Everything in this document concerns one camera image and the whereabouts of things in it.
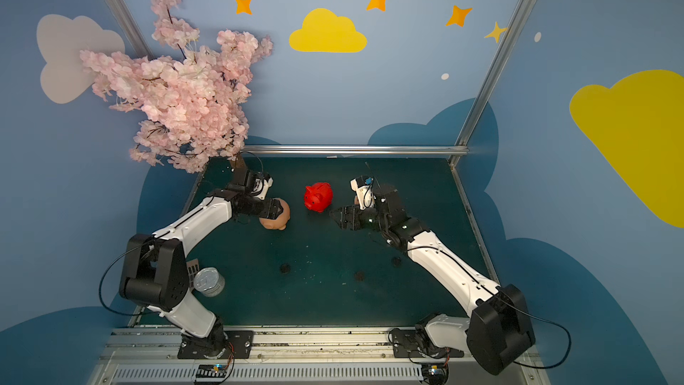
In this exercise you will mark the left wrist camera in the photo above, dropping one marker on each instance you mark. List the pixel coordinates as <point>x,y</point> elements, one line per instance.
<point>251,183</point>

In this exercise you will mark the tan piggy bank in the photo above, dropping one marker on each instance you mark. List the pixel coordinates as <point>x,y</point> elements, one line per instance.
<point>280,223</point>

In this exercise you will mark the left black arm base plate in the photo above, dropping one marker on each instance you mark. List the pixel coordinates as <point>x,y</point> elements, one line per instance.
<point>240,343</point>

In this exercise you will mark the red piggy bank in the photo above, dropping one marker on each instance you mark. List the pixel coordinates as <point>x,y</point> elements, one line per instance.
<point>318,197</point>

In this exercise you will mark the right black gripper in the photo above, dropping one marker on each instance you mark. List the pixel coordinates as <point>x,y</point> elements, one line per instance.
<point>358,217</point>

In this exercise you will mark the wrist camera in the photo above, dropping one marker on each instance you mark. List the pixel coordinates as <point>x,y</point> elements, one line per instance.
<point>362,187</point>
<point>251,183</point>

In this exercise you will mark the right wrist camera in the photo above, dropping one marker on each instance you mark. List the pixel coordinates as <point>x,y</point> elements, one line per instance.
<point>362,187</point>

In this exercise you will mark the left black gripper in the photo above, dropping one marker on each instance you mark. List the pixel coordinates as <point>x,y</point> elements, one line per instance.
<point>267,208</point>

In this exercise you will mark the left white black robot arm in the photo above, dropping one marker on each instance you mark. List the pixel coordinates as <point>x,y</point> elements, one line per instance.
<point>155,276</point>

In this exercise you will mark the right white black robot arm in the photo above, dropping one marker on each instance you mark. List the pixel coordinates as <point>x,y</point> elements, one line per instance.
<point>499,327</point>

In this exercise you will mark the right circuit board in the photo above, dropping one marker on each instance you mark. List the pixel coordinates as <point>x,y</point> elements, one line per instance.
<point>434,374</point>

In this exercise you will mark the pink cherry blossom tree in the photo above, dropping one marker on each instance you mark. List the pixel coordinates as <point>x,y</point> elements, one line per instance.
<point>192,106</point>

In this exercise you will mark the left green circuit board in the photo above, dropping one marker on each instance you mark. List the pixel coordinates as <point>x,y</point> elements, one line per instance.
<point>211,374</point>

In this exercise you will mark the aluminium front rail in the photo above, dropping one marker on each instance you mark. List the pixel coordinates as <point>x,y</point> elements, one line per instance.
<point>289,355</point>

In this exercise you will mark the brown plastic scoop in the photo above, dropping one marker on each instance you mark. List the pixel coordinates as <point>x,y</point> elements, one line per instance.
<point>193,268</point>

